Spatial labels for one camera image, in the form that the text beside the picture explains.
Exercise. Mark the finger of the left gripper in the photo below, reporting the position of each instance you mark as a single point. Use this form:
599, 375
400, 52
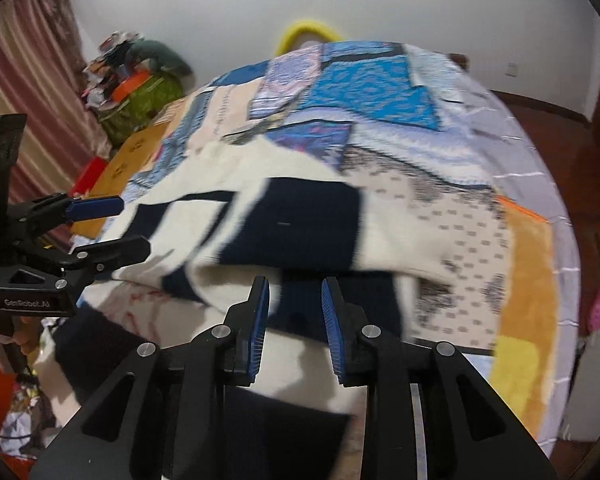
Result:
87, 262
80, 207

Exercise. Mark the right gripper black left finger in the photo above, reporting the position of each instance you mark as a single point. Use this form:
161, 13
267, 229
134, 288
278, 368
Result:
161, 412

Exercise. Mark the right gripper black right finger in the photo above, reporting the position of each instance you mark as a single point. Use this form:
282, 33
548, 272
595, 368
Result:
429, 395

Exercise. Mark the white and navy knit sweater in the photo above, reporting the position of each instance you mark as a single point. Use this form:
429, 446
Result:
425, 259

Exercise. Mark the red plastic item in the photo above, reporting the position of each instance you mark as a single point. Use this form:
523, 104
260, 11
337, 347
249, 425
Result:
89, 176

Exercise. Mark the orange yellow fleece blanket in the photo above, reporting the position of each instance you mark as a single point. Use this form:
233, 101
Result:
525, 348

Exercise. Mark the green patterned storage bag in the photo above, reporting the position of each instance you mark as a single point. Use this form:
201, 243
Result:
136, 111

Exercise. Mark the orange box on pile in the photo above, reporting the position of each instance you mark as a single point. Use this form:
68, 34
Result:
129, 85

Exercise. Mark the striped red beige curtain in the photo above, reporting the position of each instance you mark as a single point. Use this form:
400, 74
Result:
42, 77

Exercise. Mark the white cardboard box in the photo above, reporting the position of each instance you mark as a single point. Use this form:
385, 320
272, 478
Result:
581, 420

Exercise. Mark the grey green stuffed cloth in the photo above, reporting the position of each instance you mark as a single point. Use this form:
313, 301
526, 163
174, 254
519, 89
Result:
160, 57

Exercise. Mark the grey checked bed sheet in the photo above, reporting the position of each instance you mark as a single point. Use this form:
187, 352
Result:
517, 170

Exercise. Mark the yellow curved headboard tube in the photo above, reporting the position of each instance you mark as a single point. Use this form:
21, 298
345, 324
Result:
303, 29

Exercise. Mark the blue patchwork patterned bedspread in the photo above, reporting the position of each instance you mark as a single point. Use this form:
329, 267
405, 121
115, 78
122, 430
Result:
320, 101

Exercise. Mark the white wall socket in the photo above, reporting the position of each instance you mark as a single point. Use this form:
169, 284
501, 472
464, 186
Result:
511, 70

